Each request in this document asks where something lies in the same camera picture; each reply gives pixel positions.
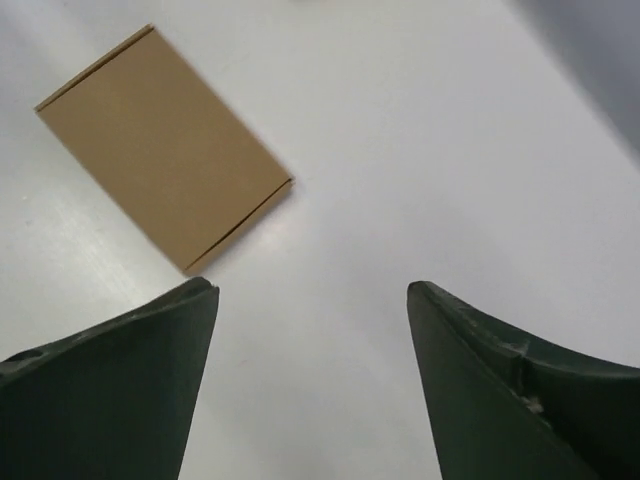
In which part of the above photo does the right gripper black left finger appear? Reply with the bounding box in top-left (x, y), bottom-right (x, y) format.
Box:
top-left (1, 277), bottom-right (219, 479)

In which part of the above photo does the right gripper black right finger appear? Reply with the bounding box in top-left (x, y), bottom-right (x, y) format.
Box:
top-left (407, 281), bottom-right (639, 479)

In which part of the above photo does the cardboard box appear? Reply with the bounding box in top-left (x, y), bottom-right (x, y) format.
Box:
top-left (36, 25), bottom-right (293, 275)

